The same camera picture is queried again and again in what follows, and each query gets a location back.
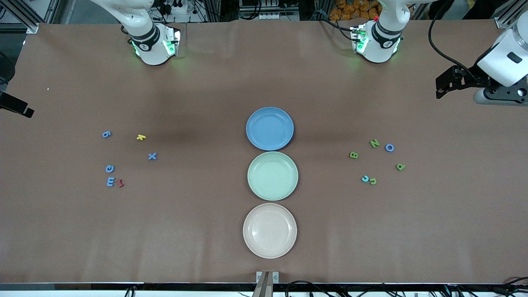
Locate aluminium frame post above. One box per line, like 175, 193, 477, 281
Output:
0, 0, 60, 34
493, 0, 528, 29

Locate brown table cover sheet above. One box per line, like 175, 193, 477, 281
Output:
0, 19, 528, 285

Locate pile of orange objects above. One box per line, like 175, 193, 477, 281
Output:
329, 0, 381, 21

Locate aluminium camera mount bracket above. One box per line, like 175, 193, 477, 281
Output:
256, 270, 280, 297

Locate white power strip with plugs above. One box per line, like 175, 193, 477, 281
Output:
159, 0, 194, 16

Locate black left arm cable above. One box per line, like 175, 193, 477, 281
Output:
428, 0, 475, 77

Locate green plate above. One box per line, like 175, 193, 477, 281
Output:
247, 151, 299, 201

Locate beige plate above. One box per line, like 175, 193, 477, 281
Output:
243, 203, 297, 259

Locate blue plate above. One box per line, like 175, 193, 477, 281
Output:
246, 107, 295, 151

